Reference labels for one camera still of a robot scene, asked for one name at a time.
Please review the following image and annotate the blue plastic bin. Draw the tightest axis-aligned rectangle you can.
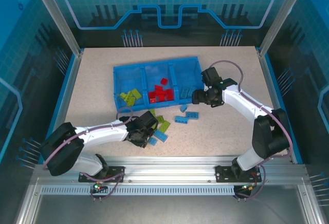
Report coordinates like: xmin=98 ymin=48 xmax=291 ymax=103
xmin=113 ymin=63 xmax=149 ymax=112
xmin=142 ymin=61 xmax=180 ymax=108
xmin=168 ymin=56 xmax=206 ymax=106

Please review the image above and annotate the small lit connector board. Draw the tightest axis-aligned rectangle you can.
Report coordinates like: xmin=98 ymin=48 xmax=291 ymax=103
xmin=93 ymin=181 xmax=107 ymax=193
xmin=237 ymin=182 xmax=259 ymax=193

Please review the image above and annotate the grey metal shelf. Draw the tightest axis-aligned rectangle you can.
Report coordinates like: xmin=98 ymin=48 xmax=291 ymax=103
xmin=15 ymin=182 xmax=324 ymax=224

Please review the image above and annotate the blue printed acrylic panel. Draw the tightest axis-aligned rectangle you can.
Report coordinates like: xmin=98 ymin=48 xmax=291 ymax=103
xmin=38 ymin=0 xmax=301 ymax=48
xmin=0 ymin=0 xmax=78 ymax=224
xmin=264 ymin=0 xmax=329 ymax=224

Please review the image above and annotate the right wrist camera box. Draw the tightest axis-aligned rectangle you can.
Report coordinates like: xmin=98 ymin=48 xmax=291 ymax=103
xmin=200 ymin=67 xmax=222 ymax=88

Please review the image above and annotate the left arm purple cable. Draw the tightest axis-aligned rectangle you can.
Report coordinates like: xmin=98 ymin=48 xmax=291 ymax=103
xmin=42 ymin=106 xmax=134 ymax=203

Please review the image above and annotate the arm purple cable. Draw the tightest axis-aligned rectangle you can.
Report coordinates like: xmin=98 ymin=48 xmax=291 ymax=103
xmin=209 ymin=60 xmax=294 ymax=201
xmin=42 ymin=106 xmax=134 ymax=203

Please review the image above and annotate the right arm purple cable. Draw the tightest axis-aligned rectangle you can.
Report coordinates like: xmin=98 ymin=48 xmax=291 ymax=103
xmin=209 ymin=60 xmax=294 ymax=201

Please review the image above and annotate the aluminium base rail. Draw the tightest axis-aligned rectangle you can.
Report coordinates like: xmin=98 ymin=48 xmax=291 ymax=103
xmin=33 ymin=156 xmax=309 ymax=188

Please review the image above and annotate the slotted grey cable duct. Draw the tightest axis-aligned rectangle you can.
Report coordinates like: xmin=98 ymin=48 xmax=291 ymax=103
xmin=40 ymin=185 xmax=236 ymax=196

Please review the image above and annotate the aluminium side rail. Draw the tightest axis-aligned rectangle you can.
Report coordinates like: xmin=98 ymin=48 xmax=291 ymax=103
xmin=38 ymin=50 xmax=84 ymax=164
xmin=255 ymin=46 xmax=304 ymax=164

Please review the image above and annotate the aluminium frame post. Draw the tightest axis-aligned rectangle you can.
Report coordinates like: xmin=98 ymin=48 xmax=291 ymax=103
xmin=27 ymin=0 xmax=84 ymax=57
xmin=258 ymin=0 xmax=310 ymax=57

